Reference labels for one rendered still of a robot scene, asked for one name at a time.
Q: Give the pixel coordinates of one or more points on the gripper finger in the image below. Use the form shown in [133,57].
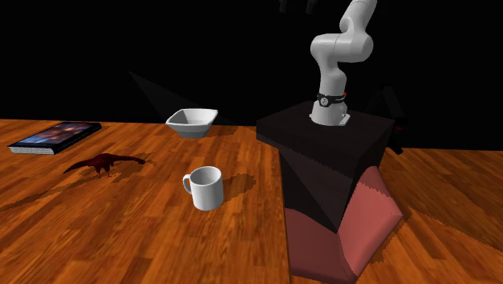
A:
[311,6]
[282,5]

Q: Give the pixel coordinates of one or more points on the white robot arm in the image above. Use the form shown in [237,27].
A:
[331,74]

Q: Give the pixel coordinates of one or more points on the white square bowl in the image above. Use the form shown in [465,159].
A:
[192,120]

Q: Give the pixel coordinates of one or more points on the dark and red robot stand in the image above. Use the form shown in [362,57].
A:
[326,157]

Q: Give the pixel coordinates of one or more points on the white mug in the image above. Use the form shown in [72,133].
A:
[208,192]

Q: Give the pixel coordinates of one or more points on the dark red dinosaur figure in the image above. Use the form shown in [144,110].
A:
[103,160]

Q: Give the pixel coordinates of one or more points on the dark book with blue cover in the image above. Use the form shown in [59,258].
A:
[55,135]

